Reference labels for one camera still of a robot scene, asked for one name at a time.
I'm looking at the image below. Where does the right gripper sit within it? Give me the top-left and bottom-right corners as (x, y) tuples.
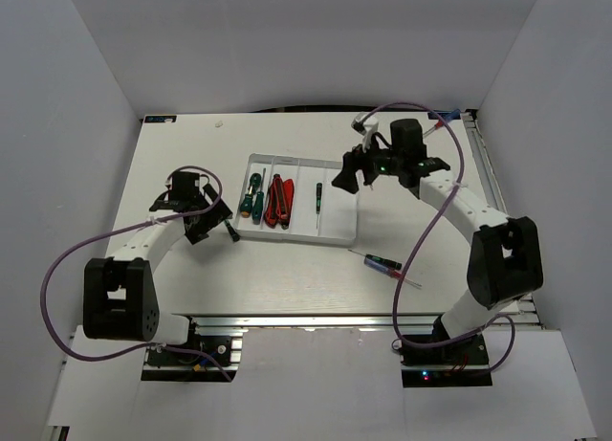
(331, 131), (403, 195)

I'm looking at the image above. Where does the black green precision screwdriver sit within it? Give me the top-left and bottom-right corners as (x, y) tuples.
(349, 249), (403, 271)
(316, 182), (323, 230)
(224, 220), (240, 243)

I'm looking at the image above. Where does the stubby green screwdriver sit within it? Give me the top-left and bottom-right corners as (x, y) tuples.
(249, 173), (262, 192)
(239, 186), (256, 217)

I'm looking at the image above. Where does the long green screwdriver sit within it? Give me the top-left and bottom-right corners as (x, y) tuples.
(251, 168), (266, 225)

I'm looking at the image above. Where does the red utility knife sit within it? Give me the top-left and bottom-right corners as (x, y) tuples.
(273, 174), (290, 229)
(282, 179), (295, 227)
(263, 181), (278, 229)

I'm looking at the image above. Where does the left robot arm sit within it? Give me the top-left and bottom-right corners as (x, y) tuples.
(83, 170), (232, 364)

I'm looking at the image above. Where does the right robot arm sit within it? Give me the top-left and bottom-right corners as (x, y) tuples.
(332, 114), (544, 364)

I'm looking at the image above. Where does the white compartment tray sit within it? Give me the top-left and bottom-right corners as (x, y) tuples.
(233, 153), (359, 247)

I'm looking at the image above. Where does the blue screwdriver front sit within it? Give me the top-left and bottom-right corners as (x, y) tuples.
(363, 259), (402, 279)

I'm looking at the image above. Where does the black green precision screwdriver front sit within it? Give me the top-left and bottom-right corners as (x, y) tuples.
(349, 249), (403, 271)

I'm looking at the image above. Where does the blue screwdriver back corner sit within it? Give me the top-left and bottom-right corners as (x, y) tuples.
(423, 109), (461, 138)

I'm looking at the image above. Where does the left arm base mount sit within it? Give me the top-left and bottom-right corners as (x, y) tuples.
(141, 317), (243, 384)

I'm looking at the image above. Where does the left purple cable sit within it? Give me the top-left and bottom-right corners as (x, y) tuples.
(40, 165), (235, 383)

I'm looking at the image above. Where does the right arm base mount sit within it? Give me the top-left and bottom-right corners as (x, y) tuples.
(391, 336), (492, 388)

